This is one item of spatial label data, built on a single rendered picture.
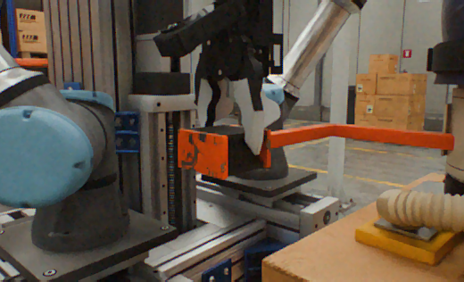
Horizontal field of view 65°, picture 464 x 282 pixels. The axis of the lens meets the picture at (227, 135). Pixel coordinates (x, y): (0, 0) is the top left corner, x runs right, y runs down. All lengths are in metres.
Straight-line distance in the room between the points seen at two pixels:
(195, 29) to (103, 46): 0.42
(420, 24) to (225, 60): 9.96
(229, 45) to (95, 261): 0.35
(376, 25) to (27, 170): 10.43
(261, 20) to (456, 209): 0.31
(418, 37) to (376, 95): 2.99
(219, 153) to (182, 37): 0.13
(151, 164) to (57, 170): 0.38
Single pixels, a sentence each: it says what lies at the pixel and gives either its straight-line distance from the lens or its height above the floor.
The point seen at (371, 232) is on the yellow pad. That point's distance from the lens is 0.53.
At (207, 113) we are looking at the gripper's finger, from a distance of 0.49.
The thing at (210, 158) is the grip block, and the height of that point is 1.20.
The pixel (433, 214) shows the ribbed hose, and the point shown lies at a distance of 0.46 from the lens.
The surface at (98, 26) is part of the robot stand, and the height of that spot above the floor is 1.39.
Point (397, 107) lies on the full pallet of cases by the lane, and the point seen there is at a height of 0.72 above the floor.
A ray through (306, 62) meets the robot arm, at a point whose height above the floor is 1.33.
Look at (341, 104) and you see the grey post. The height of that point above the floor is 1.02.
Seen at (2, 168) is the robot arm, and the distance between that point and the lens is 0.45.
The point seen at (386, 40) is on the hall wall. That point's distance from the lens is 10.54.
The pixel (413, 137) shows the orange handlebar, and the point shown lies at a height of 1.20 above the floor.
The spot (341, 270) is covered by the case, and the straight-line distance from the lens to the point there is 0.46.
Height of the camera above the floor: 1.29
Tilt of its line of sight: 9 degrees down
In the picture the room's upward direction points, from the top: straight up
